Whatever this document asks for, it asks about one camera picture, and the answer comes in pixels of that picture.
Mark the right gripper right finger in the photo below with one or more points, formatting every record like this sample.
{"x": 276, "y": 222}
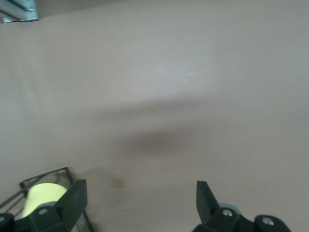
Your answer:
{"x": 217, "y": 222}

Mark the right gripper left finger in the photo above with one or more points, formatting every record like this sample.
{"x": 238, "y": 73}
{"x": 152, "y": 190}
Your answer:
{"x": 67, "y": 212}

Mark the yellow plastic cup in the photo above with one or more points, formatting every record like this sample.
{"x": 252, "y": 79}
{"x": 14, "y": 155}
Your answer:
{"x": 41, "y": 195}

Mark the light blue plastic cup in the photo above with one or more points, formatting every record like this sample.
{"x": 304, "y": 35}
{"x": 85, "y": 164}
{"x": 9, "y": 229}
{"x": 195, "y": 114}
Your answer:
{"x": 229, "y": 206}

